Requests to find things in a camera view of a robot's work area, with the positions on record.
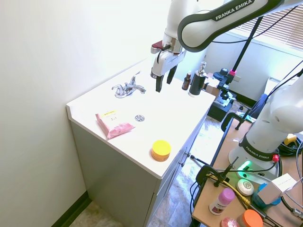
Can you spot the brown dropper bottle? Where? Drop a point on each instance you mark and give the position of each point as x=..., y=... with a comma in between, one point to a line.
x=186, y=82

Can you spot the blue cloth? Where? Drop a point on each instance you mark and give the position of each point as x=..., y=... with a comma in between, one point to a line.
x=259, y=106

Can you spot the yellow black device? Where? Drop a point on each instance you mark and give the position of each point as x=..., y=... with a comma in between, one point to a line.
x=289, y=139

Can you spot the black mini tripod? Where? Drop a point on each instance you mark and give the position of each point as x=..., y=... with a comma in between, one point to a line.
x=226, y=171

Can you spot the black C-clamp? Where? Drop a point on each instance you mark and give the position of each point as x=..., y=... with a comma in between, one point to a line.
x=233, y=115
x=203, y=170

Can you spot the pink wipes packet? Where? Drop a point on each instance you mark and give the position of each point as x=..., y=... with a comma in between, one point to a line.
x=116, y=125

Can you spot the blue cup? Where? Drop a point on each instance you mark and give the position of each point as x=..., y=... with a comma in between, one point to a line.
x=258, y=199

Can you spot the white vanity countertop sink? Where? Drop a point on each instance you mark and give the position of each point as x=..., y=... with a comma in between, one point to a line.
x=142, y=142

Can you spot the black stand pole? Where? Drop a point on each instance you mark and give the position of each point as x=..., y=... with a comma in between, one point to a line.
x=247, y=43

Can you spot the chrome sink drain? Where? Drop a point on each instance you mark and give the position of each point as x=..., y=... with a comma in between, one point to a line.
x=139, y=118

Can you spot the window blinds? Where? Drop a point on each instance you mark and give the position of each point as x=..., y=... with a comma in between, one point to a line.
x=279, y=30

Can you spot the black soap pump dispenser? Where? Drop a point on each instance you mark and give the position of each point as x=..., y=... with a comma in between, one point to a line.
x=196, y=82

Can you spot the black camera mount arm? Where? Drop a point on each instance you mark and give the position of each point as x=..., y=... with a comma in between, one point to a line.
x=225, y=82

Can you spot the metal cabinet pull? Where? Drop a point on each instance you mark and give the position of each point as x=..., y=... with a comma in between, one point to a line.
x=181, y=163
x=188, y=154

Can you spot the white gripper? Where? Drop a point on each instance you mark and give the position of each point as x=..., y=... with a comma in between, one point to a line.
x=166, y=60

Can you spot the red grey wrist camera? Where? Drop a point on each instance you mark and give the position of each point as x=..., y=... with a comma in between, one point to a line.
x=156, y=46

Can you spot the black case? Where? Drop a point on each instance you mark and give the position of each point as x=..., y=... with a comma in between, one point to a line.
x=217, y=111

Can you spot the chrome faucet body with spout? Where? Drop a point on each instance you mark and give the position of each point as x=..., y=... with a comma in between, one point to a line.
x=132, y=89

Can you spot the grey vanity cabinet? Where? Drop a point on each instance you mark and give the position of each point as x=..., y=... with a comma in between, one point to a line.
x=113, y=177

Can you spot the white cardboard box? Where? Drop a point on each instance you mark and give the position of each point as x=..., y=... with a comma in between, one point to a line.
x=277, y=189

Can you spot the pink clamp block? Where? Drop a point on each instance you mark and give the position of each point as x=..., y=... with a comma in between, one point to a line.
x=233, y=72

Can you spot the white bottle with pink cap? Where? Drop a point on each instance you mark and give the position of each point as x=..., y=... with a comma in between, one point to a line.
x=221, y=201

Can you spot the red emergency stop knob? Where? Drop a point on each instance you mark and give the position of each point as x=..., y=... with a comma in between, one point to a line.
x=275, y=158

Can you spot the white wall outlet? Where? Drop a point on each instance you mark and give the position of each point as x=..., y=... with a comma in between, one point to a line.
x=237, y=78

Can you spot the wooden table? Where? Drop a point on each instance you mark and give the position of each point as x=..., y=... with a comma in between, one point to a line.
x=213, y=201

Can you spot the round pink sponge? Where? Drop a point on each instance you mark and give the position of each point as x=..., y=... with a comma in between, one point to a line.
x=229, y=222

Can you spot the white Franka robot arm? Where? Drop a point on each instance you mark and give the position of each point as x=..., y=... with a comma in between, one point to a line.
x=272, y=113

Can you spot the orange jar with yellow lid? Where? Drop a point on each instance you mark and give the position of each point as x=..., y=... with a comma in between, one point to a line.
x=161, y=149

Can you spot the brown cardboard box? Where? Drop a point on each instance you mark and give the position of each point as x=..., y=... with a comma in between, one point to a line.
x=211, y=89

